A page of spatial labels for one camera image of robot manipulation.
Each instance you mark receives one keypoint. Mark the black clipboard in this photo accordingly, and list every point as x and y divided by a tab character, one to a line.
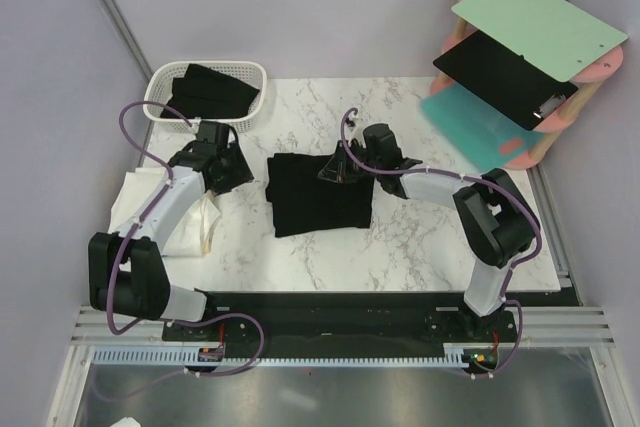
504	80

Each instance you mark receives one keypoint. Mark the teal cutting board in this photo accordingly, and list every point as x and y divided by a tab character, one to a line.
485	137

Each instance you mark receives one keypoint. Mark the white slotted cable duct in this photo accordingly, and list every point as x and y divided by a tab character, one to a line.
197	357

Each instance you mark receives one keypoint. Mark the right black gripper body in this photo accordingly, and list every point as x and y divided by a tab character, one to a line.
359	150

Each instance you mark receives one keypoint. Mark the pink wooden shelf rack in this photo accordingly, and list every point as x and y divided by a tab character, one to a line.
588	82

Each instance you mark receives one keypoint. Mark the green mint board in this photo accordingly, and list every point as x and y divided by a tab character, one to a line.
554	36

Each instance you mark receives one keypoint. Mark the white paper scrap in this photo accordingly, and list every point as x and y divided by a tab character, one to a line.
126	422

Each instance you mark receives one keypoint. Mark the white t shirt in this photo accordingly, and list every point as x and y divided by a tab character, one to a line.
184	241

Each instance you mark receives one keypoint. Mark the white plastic laundry basket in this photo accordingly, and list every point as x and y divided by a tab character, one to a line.
159	91

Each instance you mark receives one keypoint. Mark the black t shirt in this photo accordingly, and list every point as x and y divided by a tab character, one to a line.
302	202

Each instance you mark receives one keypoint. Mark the black t shirts in basket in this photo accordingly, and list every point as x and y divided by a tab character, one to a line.
208	94

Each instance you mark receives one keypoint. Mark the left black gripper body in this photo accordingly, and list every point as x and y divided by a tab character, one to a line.
234	169

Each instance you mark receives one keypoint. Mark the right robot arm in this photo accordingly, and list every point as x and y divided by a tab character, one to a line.
500	227

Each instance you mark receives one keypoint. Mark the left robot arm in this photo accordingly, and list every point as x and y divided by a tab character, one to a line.
127	275

